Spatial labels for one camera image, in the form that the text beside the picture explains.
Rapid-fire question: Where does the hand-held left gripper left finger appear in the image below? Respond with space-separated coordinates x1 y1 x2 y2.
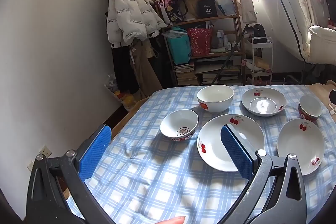
26 124 116 224

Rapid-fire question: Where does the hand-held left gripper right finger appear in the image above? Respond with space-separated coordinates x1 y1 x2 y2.
217 124 307 224

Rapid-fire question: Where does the white cherry print plate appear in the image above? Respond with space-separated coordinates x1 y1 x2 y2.
277 118 326 176
241 87 287 117
197 114 265 172

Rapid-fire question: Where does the large white bowl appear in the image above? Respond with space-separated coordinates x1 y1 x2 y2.
197 85 235 113

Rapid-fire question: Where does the red patterned small bowl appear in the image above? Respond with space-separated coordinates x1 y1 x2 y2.
298 95 322 123
160 109 199 142

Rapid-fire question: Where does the person's left hand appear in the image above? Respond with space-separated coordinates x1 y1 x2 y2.
157 216 186 224

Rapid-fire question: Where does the yellow floor clutter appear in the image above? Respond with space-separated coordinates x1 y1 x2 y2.
105 74 137 110

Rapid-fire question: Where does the blue plaid tablecloth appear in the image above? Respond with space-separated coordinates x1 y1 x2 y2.
67 84 336 224

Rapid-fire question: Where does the pile of flat books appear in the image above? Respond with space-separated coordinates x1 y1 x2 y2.
201 57 240 86

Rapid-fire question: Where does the dark hanging coat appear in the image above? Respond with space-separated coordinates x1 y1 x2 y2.
112 40 141 94

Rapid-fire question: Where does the stack of books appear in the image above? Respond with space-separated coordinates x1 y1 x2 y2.
173 61 198 86

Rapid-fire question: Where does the black tripod pole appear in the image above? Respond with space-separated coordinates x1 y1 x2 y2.
210 22 252 85

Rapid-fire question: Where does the beige hanging coat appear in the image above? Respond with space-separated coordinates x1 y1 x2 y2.
131 42 164 92

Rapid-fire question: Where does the white utility cart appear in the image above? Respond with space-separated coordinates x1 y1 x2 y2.
245 36 273 86

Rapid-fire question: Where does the red patterned bag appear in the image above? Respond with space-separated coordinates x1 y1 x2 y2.
187 28 213 56

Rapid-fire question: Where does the teal bag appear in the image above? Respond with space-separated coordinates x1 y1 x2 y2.
167 28 192 65

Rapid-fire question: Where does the wooden shelf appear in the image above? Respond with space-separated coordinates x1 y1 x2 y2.
163 0 246 86

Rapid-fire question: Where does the black box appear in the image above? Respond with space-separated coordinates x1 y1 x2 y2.
197 0 218 18

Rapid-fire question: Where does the white puffer jacket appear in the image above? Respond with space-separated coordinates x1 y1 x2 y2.
106 0 168 47

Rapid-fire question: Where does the white quilt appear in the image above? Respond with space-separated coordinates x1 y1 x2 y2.
253 0 336 65

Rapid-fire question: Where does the cartoon print bag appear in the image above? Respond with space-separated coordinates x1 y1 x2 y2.
155 0 188 25

